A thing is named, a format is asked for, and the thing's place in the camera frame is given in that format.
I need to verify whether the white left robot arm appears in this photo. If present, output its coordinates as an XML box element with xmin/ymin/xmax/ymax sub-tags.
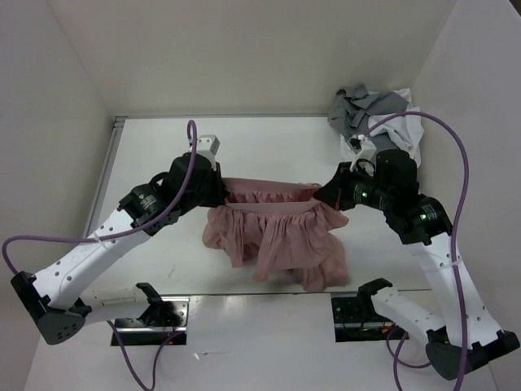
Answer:
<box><xmin>11</xmin><ymin>152</ymin><xmax>226</xmax><ymax>345</ymax></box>

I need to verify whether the pink pleated skirt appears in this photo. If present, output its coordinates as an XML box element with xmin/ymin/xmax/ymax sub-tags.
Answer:
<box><xmin>202</xmin><ymin>178</ymin><xmax>348</xmax><ymax>292</ymax></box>

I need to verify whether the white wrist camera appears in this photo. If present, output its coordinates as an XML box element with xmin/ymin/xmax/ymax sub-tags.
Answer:
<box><xmin>195</xmin><ymin>134</ymin><xmax>221</xmax><ymax>160</ymax></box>
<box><xmin>344</xmin><ymin>135</ymin><xmax>376</xmax><ymax>172</ymax></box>

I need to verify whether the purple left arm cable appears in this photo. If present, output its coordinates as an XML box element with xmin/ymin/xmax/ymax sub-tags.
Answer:
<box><xmin>2</xmin><ymin>119</ymin><xmax>203</xmax><ymax>390</ymax></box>

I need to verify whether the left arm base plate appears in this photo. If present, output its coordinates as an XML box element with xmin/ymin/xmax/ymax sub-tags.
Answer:
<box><xmin>113</xmin><ymin>296</ymin><xmax>190</xmax><ymax>346</ymax></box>

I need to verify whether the white crumpled skirt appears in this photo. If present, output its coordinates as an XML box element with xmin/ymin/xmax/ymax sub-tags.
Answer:
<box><xmin>339</xmin><ymin>100</ymin><xmax>424</xmax><ymax>165</ymax></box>

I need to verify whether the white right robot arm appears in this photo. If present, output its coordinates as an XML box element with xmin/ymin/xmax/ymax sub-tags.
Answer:
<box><xmin>314</xmin><ymin>150</ymin><xmax>520</xmax><ymax>380</ymax></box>

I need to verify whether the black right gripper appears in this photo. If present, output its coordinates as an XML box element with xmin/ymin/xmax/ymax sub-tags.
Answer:
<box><xmin>313</xmin><ymin>160</ymin><xmax>392</xmax><ymax>209</ymax></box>

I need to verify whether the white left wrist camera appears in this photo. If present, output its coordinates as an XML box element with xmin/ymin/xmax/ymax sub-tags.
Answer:
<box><xmin>195</xmin><ymin>134</ymin><xmax>221</xmax><ymax>160</ymax></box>

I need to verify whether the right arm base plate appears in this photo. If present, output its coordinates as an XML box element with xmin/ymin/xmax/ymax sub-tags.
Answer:
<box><xmin>331</xmin><ymin>295</ymin><xmax>404</xmax><ymax>343</ymax></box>

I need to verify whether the grey crumpled skirt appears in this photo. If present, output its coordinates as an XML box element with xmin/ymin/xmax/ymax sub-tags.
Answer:
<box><xmin>327</xmin><ymin>84</ymin><xmax>412</xmax><ymax>141</ymax></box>

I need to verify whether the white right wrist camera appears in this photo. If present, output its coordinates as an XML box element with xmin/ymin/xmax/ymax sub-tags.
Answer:
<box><xmin>344</xmin><ymin>135</ymin><xmax>376</xmax><ymax>172</ymax></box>

